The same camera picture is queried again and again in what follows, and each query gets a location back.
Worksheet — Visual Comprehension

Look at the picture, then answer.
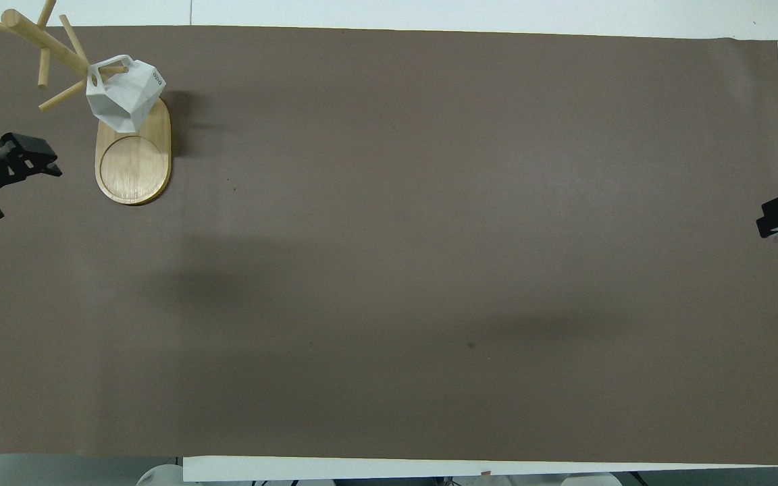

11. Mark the wooden cup rack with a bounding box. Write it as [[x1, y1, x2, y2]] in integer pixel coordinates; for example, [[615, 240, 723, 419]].
[[0, 0, 173, 206]]

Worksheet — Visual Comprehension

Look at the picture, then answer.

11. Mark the white faceted cup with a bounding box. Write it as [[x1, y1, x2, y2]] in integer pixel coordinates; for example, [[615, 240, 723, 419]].
[[86, 55, 167, 134]]

